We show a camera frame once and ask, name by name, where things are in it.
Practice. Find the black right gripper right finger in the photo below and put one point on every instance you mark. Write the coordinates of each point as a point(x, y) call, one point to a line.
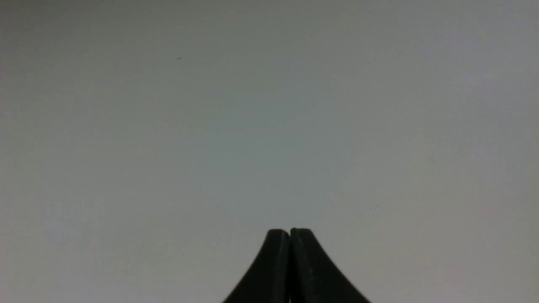
point(314, 276)

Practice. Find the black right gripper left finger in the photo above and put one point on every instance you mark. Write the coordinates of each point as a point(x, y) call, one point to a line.
point(266, 280)

